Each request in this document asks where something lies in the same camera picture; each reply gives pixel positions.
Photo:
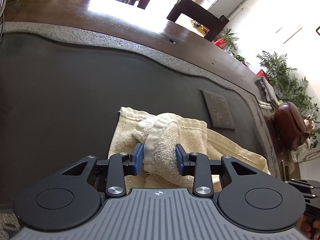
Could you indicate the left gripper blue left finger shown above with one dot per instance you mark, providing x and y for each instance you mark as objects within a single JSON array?
[{"x": 121, "y": 165}]

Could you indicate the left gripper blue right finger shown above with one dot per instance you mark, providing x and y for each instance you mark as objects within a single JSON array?
[{"x": 198, "y": 166}]

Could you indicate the cream terry towel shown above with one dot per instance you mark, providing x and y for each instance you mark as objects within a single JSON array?
[{"x": 160, "y": 134}]

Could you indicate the black stone tea tray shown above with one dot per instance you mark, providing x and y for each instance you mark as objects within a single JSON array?
[{"x": 62, "y": 89}]

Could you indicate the leafy fern plant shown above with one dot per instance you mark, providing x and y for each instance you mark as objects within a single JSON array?
[{"x": 289, "y": 86}]

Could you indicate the small potted plants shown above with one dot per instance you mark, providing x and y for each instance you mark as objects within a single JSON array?
[{"x": 227, "y": 41}]

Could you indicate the dark wooden chair right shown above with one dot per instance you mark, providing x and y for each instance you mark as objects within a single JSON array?
[{"x": 200, "y": 15}]

